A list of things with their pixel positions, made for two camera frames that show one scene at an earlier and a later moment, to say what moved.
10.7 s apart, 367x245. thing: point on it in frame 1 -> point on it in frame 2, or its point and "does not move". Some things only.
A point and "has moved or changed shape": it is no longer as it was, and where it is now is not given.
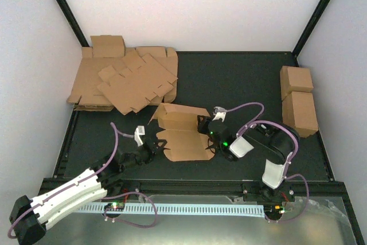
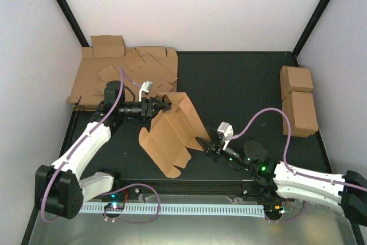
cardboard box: x=295 y=79 does not move
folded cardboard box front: x=298 y=110 does not move
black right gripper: x=202 y=127 -> x=213 y=148
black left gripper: x=151 y=143 -> x=146 y=103
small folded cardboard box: x=108 y=46 does not move
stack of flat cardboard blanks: x=145 y=76 does not move
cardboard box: x=181 y=134 has moved or changed shape
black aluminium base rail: x=222 y=187 does not move
